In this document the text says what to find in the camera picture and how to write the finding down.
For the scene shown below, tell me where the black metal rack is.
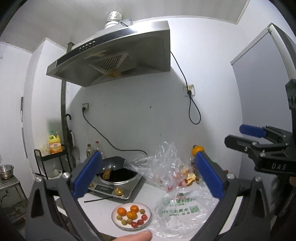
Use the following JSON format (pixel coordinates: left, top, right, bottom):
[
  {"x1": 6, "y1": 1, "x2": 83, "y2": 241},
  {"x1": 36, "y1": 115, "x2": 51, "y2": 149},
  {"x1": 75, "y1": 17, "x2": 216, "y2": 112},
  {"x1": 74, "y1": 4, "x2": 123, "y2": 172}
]
[{"x1": 34, "y1": 145, "x2": 73, "y2": 179}]

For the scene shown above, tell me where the steel range hood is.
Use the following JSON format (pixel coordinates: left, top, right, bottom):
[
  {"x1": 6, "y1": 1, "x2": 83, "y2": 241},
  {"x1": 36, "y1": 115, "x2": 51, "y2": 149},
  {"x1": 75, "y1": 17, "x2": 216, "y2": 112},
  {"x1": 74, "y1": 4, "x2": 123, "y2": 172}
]
[{"x1": 46, "y1": 21, "x2": 171, "y2": 87}]

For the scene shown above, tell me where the red cherry tomato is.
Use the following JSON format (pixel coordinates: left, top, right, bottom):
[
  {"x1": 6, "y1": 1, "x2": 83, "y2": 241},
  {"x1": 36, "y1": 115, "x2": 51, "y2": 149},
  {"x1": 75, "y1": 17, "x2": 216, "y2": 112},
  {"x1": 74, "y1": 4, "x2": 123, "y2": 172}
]
[
  {"x1": 130, "y1": 222, "x2": 138, "y2": 228},
  {"x1": 137, "y1": 219, "x2": 144, "y2": 225},
  {"x1": 141, "y1": 214, "x2": 147, "y2": 220}
]

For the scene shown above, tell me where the printed flat plastic bag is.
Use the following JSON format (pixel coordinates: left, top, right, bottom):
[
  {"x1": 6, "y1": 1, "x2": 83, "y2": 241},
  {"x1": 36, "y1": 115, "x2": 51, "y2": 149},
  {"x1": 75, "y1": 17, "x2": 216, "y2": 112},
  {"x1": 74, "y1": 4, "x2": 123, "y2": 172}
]
[{"x1": 148, "y1": 182, "x2": 219, "y2": 239}]

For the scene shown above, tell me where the orange fruit decoration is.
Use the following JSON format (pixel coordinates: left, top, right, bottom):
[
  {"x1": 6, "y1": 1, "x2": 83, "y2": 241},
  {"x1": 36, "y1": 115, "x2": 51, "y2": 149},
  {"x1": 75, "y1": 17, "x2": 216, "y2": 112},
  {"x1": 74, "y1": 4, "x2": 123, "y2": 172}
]
[{"x1": 192, "y1": 145, "x2": 205, "y2": 157}]

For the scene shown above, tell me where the white wall socket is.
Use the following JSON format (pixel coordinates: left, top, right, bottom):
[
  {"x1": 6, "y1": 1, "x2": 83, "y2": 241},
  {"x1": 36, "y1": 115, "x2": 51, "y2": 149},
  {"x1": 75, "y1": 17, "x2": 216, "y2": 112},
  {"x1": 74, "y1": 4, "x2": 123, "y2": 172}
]
[
  {"x1": 183, "y1": 85, "x2": 195, "y2": 97},
  {"x1": 82, "y1": 103, "x2": 89, "y2": 112}
]

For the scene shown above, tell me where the silver induction cooker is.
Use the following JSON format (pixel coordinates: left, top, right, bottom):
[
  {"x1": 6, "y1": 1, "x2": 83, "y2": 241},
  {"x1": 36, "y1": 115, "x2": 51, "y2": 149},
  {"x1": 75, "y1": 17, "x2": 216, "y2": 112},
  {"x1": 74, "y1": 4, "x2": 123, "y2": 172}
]
[{"x1": 88, "y1": 168, "x2": 145, "y2": 201}]

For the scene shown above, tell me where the person's fingertip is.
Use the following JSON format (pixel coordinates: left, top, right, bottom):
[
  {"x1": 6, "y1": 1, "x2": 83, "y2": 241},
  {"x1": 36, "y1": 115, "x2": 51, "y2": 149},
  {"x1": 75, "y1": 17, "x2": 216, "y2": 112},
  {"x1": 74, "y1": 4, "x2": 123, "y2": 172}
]
[{"x1": 113, "y1": 230, "x2": 152, "y2": 241}]

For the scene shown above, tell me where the yellow detergent bottle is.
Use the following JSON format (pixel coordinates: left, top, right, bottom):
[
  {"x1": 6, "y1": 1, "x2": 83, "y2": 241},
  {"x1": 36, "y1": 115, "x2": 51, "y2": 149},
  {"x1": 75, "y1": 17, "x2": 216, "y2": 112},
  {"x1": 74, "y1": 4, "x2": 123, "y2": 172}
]
[{"x1": 48, "y1": 131, "x2": 63, "y2": 154}]

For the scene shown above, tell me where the clear crumpled plastic bag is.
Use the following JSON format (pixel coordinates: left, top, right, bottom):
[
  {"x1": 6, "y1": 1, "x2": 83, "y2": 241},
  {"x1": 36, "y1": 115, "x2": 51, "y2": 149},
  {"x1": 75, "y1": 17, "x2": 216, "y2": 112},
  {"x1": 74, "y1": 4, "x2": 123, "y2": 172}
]
[{"x1": 123, "y1": 142, "x2": 200, "y2": 192}]

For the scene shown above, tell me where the black wok with wooden handle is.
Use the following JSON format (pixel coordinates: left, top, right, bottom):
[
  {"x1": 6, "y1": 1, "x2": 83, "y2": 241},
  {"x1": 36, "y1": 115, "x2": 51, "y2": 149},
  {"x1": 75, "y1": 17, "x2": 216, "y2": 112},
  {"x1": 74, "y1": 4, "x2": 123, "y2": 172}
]
[{"x1": 96, "y1": 156, "x2": 137, "y2": 183}]

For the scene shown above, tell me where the black umbrella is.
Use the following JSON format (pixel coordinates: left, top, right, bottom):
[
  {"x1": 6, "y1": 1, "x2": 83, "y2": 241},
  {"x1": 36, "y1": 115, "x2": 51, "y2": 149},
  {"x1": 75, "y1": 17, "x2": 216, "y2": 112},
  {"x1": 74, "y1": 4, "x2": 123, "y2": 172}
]
[{"x1": 66, "y1": 113, "x2": 76, "y2": 166}]

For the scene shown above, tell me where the dark oil bottle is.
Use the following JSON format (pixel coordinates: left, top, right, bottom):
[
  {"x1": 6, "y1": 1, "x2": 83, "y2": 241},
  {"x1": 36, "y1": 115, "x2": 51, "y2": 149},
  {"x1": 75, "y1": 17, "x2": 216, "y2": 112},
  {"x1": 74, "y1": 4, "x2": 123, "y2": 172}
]
[{"x1": 86, "y1": 144, "x2": 93, "y2": 157}]

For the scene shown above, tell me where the white round plate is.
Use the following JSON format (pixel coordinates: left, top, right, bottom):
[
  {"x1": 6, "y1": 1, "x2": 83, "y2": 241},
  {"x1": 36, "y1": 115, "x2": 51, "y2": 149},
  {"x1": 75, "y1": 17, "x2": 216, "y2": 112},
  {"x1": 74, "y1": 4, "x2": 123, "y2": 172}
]
[{"x1": 111, "y1": 202, "x2": 152, "y2": 231}]

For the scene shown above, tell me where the steel bowl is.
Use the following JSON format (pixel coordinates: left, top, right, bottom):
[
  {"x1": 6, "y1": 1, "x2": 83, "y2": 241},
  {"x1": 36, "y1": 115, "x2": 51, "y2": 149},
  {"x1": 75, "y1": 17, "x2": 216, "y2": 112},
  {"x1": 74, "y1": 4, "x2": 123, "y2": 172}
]
[{"x1": 0, "y1": 165, "x2": 14, "y2": 180}]

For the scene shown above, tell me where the red cap sauce bottle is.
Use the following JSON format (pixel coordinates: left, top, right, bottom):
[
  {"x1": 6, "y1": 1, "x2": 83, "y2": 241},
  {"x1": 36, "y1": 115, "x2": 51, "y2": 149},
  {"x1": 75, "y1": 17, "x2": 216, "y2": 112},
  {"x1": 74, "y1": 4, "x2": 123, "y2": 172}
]
[{"x1": 94, "y1": 141, "x2": 106, "y2": 159}]

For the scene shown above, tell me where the black looped power cable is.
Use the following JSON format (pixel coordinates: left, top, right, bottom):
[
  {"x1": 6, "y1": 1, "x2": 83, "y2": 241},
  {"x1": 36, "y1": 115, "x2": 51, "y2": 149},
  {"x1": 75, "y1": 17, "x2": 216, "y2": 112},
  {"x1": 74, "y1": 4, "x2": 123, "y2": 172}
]
[{"x1": 170, "y1": 51, "x2": 201, "y2": 125}]

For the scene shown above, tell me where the black chopstick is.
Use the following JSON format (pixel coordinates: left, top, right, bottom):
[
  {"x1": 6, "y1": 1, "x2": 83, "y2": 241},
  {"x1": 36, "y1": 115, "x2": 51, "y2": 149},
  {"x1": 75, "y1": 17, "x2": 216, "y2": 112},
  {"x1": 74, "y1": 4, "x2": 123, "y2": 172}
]
[{"x1": 84, "y1": 197, "x2": 112, "y2": 203}]

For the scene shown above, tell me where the large orange mandarin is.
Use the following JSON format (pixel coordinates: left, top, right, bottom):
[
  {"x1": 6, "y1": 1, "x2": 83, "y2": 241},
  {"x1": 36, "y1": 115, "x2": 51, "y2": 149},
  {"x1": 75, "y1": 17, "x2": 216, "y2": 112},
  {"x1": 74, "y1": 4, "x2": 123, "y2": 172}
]
[{"x1": 126, "y1": 211, "x2": 137, "y2": 220}]

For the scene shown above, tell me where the silver exhaust duct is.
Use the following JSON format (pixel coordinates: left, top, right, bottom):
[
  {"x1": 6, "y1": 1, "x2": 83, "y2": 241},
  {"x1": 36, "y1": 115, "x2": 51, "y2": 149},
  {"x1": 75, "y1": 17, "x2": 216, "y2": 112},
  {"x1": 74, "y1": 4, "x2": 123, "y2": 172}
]
[{"x1": 104, "y1": 11, "x2": 122, "y2": 29}]

